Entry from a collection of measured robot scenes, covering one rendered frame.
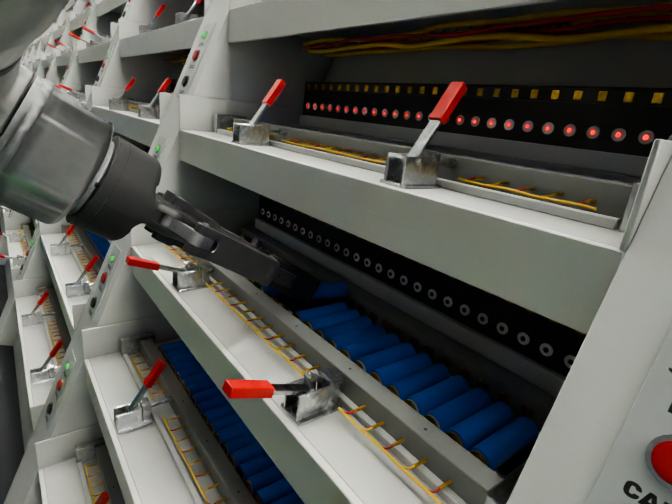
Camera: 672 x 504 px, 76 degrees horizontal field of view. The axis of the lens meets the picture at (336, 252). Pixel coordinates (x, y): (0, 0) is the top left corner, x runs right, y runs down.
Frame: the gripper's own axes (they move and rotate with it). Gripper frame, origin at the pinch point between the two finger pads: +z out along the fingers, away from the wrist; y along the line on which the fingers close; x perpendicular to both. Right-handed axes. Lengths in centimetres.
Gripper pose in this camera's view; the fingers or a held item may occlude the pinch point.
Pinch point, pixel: (284, 276)
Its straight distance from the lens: 45.6
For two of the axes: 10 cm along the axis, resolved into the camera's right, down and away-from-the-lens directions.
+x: -5.0, 8.6, -0.4
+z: 6.4, 4.1, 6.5
